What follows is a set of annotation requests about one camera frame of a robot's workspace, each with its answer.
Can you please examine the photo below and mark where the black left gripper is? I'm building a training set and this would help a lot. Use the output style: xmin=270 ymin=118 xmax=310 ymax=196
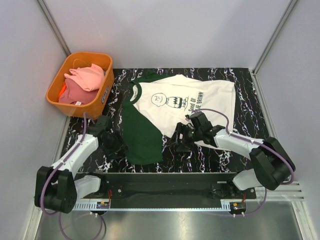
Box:
xmin=101 ymin=130 xmax=129 ymax=160

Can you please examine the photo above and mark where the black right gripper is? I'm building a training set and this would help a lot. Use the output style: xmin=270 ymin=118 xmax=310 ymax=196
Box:
xmin=166 ymin=122 xmax=203 ymax=153

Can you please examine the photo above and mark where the white green raglan t-shirt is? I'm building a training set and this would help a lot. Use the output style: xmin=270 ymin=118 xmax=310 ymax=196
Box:
xmin=122 ymin=71 xmax=236 ymax=165

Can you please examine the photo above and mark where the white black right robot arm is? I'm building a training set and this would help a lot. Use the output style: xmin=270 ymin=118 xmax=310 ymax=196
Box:
xmin=175 ymin=111 xmax=296 ymax=199

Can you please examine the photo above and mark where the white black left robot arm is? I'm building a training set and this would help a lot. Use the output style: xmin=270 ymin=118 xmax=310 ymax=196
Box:
xmin=34 ymin=115 xmax=124 ymax=215

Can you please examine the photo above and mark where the orange plastic laundry basket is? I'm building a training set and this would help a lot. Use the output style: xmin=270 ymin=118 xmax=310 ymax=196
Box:
xmin=46 ymin=52 xmax=115 ymax=119

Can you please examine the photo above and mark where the dark pink folded shirt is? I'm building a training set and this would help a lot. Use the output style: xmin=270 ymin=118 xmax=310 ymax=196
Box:
xmin=58 ymin=78 xmax=99 ymax=105

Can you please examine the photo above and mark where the light pink folded shirt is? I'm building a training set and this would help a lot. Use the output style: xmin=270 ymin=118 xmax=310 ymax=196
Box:
xmin=64 ymin=63 xmax=105 ymax=92

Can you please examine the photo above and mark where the orange garment in basket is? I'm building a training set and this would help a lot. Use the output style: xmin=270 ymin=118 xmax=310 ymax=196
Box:
xmin=58 ymin=82 xmax=67 ymax=99

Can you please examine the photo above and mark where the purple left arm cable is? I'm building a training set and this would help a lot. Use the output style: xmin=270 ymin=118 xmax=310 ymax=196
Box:
xmin=39 ymin=111 xmax=107 ymax=237

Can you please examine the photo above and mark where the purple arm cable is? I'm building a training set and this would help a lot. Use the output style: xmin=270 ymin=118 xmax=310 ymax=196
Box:
xmin=39 ymin=111 xmax=107 ymax=237
xmin=186 ymin=108 xmax=296 ymax=217

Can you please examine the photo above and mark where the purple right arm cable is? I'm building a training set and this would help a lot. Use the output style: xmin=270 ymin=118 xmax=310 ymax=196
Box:
xmin=186 ymin=108 xmax=296 ymax=217

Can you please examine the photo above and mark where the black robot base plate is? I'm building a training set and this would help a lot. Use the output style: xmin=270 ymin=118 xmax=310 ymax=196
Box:
xmin=85 ymin=172 xmax=257 ymax=211

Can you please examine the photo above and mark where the aluminium rail frame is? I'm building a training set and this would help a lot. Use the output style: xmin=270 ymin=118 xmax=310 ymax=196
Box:
xmin=40 ymin=0 xmax=301 ymax=240

